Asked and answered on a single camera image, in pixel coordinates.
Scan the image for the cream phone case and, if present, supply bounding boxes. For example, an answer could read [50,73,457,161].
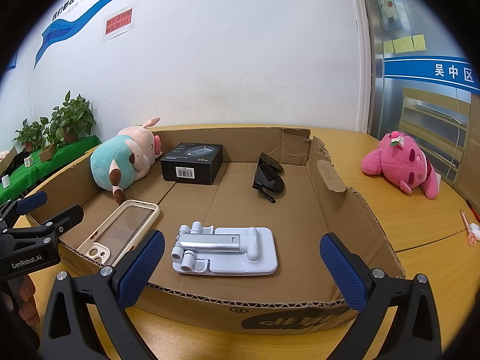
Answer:
[77,199,161,268]

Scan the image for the grey metal partition frame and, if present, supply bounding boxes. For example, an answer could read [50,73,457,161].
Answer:
[356,0,387,136]

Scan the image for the small cardboard box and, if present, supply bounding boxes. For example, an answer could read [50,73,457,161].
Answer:
[39,143,59,163]

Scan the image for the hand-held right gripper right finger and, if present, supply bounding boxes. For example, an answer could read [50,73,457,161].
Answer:
[319,232,443,360]

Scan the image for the blue window banner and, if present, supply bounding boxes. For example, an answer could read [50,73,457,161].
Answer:
[384,58,480,92]

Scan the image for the open cardboard box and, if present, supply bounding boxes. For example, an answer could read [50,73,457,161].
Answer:
[0,146,17,175]

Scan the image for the large potted plant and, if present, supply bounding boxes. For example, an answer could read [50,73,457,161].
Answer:
[49,90,96,144]

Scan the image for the small potted plant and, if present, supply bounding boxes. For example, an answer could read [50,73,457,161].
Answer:
[13,118,49,152]

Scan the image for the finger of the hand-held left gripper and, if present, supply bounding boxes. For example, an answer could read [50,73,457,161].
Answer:
[0,190,48,230]
[37,205,85,241]

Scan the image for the black charger box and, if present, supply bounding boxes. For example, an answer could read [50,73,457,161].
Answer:
[160,142,224,185]

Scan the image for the red notice sign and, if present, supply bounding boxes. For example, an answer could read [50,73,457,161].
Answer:
[103,7,136,42]

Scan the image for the blue wave wall decal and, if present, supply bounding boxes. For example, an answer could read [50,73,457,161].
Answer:
[34,0,301,70]

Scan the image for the brown cardboard box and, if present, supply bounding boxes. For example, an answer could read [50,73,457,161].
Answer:
[24,125,406,335]

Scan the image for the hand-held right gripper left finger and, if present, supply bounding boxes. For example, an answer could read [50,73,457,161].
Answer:
[39,229,166,360]

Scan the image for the person's left hand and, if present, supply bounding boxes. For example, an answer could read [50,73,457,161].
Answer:
[17,277,41,328]

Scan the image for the white folding phone stand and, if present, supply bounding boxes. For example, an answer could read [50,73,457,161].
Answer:
[170,222,279,277]

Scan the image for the pink pen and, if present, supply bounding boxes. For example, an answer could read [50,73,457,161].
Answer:
[460,208,478,248]

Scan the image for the green-clothed table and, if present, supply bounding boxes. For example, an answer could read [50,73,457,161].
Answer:
[0,135,102,207]

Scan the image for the black bag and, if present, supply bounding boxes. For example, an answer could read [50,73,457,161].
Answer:
[7,150,32,173]

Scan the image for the pink plush toy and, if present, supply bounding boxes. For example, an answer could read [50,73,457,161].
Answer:
[361,130,440,200]

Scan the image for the black sunglasses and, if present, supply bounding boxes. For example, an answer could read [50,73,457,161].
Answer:
[251,152,286,204]

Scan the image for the pink and teal pig plush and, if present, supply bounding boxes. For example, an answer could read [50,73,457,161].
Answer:
[90,116,163,200]

